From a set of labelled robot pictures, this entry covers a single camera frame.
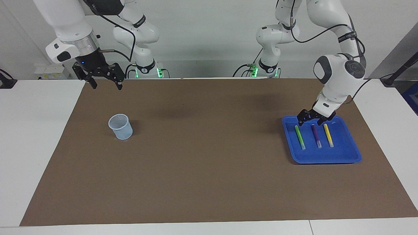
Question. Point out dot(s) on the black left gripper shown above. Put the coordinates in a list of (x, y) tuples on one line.
[(318, 114)]

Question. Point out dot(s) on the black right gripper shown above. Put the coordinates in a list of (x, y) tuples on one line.
[(94, 63)]

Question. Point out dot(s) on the purple pen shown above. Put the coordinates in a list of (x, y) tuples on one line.
[(315, 133)]

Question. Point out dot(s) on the green pen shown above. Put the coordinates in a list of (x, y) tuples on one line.
[(300, 138)]

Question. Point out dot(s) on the yellow pen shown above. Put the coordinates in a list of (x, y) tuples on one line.
[(328, 135)]

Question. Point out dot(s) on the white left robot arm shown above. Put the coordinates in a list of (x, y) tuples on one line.
[(336, 78)]

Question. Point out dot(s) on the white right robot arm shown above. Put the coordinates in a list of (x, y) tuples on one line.
[(65, 19)]

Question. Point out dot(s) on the blue plastic tray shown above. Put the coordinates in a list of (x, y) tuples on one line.
[(313, 155)]

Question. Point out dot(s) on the light blue mesh pen cup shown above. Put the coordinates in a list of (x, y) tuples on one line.
[(121, 130)]

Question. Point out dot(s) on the black stand with pole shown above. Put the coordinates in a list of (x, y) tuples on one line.
[(388, 81)]

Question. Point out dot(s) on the black table clamp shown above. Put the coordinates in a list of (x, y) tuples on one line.
[(6, 83)]

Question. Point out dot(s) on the blue crate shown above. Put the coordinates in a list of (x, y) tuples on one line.
[(412, 98)]

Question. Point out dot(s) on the brown table mat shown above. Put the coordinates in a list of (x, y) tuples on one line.
[(209, 163)]

